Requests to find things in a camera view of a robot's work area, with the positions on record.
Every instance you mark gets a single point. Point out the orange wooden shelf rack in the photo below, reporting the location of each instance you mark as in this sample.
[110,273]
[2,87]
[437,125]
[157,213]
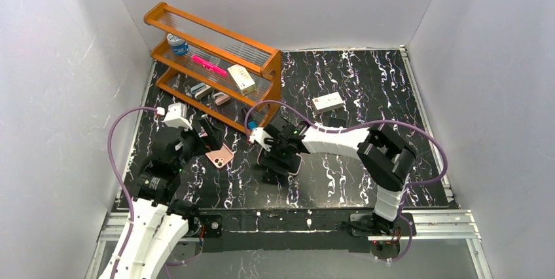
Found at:
[223,48]

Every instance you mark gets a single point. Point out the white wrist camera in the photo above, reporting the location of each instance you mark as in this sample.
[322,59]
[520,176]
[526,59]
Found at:
[259,136]
[174,116]

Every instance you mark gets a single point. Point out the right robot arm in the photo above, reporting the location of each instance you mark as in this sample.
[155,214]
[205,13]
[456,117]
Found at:
[384,154]

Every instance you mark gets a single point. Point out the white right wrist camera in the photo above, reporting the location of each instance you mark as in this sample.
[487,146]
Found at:
[259,136]

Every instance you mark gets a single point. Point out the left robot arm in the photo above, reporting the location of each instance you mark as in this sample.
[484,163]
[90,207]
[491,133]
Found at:
[157,220]

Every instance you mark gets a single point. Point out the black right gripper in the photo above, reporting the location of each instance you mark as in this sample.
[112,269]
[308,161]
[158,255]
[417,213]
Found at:
[274,147]

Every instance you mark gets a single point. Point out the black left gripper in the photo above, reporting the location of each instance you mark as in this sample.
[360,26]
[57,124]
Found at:
[201,133]

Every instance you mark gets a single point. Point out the pink phone case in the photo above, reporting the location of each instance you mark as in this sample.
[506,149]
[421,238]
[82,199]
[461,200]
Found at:
[221,157]

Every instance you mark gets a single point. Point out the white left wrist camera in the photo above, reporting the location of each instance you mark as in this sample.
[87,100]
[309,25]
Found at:
[174,116]

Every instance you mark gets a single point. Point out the pink white stapler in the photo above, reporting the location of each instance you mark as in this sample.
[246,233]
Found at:
[220,98]

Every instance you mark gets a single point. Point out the white red flat box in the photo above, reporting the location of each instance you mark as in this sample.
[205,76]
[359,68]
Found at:
[327,103]

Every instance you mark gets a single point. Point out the blue white round jar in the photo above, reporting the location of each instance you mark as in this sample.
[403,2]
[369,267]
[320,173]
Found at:
[178,45]

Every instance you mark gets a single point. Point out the pink highlighter pen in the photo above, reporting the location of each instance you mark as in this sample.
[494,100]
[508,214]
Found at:
[208,65]

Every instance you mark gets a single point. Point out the black blue small bottle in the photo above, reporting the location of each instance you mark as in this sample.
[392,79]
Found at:
[251,124]

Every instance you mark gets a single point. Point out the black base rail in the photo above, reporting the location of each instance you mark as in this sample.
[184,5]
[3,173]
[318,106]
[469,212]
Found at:
[302,229]

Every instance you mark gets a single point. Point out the phone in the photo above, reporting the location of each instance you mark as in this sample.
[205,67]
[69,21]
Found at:
[335,122]
[285,165]

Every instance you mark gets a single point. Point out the white yellow small box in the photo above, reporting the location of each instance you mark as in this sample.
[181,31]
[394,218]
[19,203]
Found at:
[242,78]

